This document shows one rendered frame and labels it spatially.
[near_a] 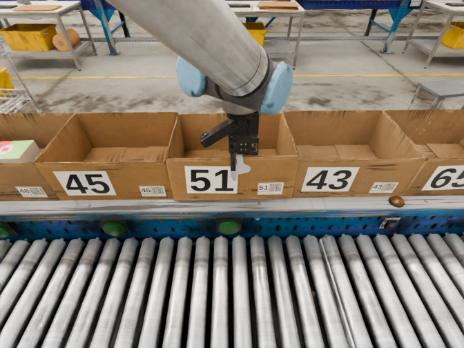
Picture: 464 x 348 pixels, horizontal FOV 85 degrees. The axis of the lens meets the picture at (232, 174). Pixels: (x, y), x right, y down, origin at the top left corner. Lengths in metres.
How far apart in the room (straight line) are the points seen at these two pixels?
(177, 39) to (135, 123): 0.79
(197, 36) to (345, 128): 0.90
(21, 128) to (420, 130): 1.60
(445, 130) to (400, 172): 0.45
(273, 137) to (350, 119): 0.30
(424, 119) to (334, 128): 0.35
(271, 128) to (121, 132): 0.60
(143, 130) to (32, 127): 0.43
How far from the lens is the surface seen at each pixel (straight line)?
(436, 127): 1.34
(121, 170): 0.85
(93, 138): 1.19
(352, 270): 0.98
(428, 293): 1.05
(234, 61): 0.37
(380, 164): 0.90
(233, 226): 0.87
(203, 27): 0.32
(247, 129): 0.70
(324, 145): 1.16
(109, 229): 0.97
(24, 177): 1.02
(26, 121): 1.28
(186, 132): 1.03
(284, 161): 0.77
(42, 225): 1.15
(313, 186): 0.88
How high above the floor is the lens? 1.54
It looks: 43 degrees down
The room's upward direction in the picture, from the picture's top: straight up
